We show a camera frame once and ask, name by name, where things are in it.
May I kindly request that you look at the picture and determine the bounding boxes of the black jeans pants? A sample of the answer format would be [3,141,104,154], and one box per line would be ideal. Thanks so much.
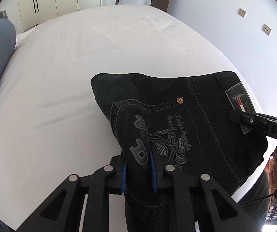
[91,71,267,231]

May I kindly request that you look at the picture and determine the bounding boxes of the white bed mattress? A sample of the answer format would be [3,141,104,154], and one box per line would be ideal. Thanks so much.
[0,5,269,229]

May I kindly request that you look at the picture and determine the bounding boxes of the white wardrobe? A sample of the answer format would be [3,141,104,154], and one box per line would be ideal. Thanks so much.
[0,0,120,33]

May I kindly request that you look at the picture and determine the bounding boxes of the grey pillow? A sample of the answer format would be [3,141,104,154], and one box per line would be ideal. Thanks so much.
[0,10,8,19]

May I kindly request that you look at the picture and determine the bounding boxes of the lower wall socket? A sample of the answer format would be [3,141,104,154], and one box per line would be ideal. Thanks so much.
[262,24,272,36]

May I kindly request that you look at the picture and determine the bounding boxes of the wall socket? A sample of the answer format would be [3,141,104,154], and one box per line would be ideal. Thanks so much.
[262,24,272,36]
[238,8,246,17]

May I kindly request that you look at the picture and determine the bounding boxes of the upper wall socket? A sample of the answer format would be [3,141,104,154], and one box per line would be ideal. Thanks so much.
[238,8,246,17]

